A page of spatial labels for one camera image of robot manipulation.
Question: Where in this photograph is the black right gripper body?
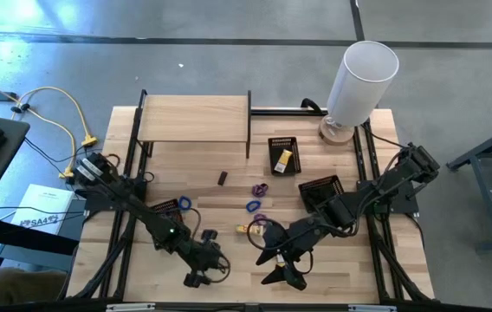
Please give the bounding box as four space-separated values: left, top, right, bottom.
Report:
262 219 316 265

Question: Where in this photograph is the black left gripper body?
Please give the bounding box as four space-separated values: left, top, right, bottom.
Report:
184 237 230 278

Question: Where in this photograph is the yellow green snack bag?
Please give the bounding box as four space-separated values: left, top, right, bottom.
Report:
234 223 265 237

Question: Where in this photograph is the black plastic slotted basket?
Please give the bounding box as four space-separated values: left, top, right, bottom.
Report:
149 198 183 220
297 174 346 214
267 136 303 177

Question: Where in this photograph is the wooden desk riser shelf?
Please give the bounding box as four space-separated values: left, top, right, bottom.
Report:
135 89 254 159

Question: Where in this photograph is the black side desk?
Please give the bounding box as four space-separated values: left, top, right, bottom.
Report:
0 111 79 278

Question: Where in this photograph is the white shade table lamp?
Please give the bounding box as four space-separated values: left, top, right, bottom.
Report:
317 40 401 146

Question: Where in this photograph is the white cardboard box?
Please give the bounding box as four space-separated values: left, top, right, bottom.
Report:
10 183 76 236

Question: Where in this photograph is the person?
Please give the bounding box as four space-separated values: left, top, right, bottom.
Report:
0 266 66 309

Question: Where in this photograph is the black metal stand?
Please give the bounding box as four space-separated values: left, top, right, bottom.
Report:
446 119 492 253

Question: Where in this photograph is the silver aluminium bracket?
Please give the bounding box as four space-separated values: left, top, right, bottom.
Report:
347 303 398 312
105 302 157 312

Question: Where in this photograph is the thick black cable loop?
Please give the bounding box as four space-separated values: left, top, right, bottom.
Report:
300 97 329 116

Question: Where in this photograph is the yellow extension cable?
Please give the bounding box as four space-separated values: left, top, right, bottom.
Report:
0 71 99 181

